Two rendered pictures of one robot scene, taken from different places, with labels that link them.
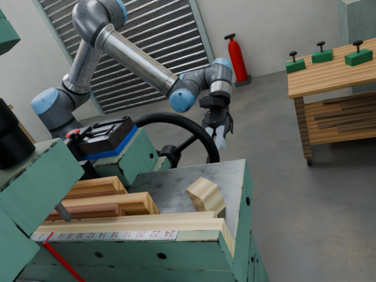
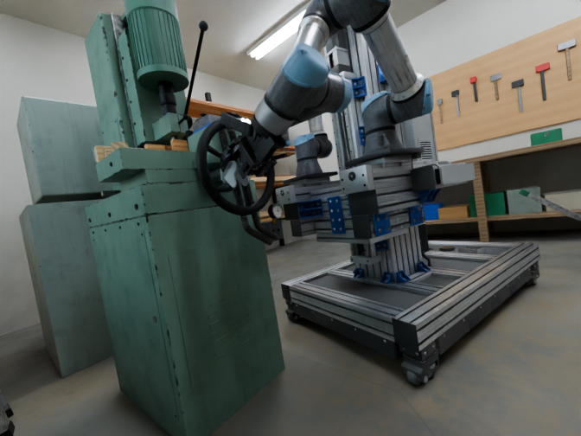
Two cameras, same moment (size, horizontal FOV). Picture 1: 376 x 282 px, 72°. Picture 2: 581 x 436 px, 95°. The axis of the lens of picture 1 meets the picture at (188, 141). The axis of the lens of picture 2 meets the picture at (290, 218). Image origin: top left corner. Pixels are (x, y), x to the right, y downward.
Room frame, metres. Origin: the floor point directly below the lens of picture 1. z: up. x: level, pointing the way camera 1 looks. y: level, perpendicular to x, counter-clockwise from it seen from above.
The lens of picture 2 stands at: (0.95, -0.69, 0.68)
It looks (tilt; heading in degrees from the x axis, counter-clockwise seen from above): 3 degrees down; 103
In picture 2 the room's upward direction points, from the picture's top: 9 degrees counter-clockwise
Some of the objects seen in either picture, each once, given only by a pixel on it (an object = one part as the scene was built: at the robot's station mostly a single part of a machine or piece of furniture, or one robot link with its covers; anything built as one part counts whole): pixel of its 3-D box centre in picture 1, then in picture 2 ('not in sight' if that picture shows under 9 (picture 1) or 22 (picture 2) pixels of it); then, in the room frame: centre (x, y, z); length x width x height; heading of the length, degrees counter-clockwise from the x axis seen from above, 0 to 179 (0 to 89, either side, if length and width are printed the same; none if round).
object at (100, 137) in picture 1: (98, 137); (215, 125); (0.54, 0.18, 0.99); 0.13 x 0.11 x 0.06; 63
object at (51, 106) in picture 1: (52, 107); (379, 112); (1.12, 0.46, 0.98); 0.13 x 0.12 x 0.14; 150
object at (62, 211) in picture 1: (60, 208); not in sight; (0.34, 0.22, 0.97); 0.01 x 0.01 x 0.05; 63
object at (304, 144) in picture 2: not in sight; (305, 146); (0.76, 0.82, 0.98); 0.13 x 0.12 x 0.14; 60
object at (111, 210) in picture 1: (67, 221); not in sight; (0.38, 0.25, 0.93); 0.24 x 0.01 x 0.05; 63
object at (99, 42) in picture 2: not in sight; (135, 118); (0.08, 0.35, 1.16); 0.22 x 0.22 x 0.72; 63
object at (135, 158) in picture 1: (115, 163); (217, 146); (0.54, 0.17, 0.91); 0.15 x 0.14 x 0.09; 63
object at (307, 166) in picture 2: not in sight; (308, 167); (0.76, 0.81, 0.87); 0.15 x 0.15 x 0.10
